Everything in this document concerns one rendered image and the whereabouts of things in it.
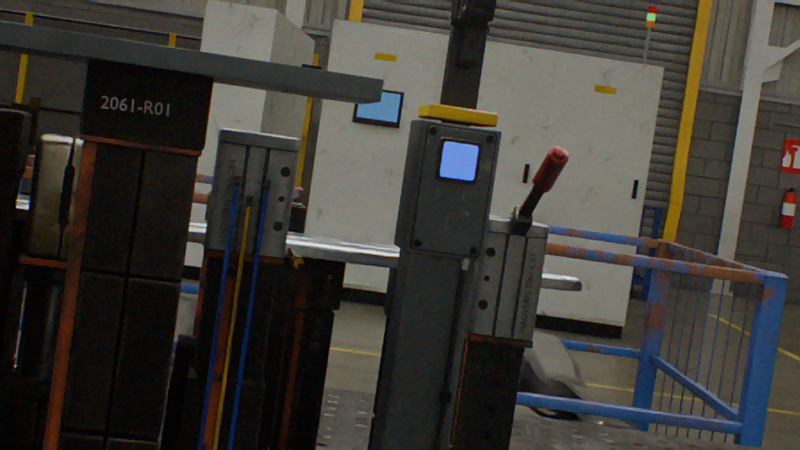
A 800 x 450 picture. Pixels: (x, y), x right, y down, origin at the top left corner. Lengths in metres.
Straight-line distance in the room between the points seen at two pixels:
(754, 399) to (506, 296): 2.11
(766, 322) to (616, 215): 6.12
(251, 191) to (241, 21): 8.08
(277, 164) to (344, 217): 8.01
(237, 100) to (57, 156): 8.03
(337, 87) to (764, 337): 2.39
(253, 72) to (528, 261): 0.38
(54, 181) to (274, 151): 0.21
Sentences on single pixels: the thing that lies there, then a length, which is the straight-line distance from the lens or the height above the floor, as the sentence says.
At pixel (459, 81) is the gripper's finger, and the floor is 1.18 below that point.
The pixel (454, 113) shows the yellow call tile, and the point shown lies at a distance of 1.08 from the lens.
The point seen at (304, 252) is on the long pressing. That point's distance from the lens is 1.34.
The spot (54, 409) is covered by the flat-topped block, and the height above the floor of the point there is 0.86.
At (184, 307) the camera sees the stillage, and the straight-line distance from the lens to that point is 4.20.
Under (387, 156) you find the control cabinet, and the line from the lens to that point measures 9.21.
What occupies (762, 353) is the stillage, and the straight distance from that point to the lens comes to 3.32.
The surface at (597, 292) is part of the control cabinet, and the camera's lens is 9.40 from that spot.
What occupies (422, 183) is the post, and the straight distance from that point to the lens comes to 1.07.
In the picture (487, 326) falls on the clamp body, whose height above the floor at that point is 0.95.
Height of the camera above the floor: 1.11
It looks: 3 degrees down
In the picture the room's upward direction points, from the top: 8 degrees clockwise
